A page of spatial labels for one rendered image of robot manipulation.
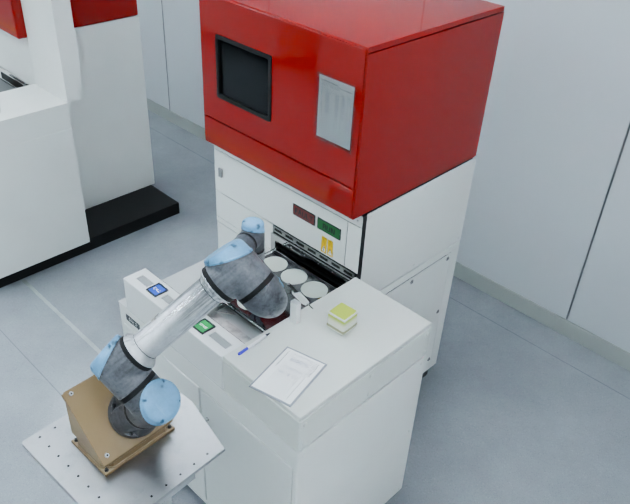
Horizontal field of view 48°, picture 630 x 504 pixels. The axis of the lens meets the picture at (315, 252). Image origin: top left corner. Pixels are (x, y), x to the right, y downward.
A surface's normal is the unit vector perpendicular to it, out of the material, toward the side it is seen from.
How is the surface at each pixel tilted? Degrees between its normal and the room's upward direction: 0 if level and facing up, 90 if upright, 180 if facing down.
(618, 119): 90
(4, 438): 0
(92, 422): 44
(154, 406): 51
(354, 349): 0
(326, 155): 90
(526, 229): 90
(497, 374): 0
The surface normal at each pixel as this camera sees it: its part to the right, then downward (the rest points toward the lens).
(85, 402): 0.55, -0.30
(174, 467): 0.04, -0.82
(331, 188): -0.70, 0.38
